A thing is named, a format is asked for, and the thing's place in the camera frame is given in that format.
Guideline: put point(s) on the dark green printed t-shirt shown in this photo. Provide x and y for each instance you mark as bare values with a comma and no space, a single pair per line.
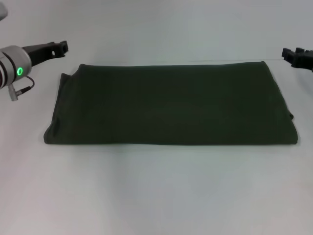
171,105

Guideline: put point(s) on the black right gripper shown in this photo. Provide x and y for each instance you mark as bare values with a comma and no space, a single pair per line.
304,61

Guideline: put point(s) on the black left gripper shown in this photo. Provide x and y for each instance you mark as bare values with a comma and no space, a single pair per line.
40,51

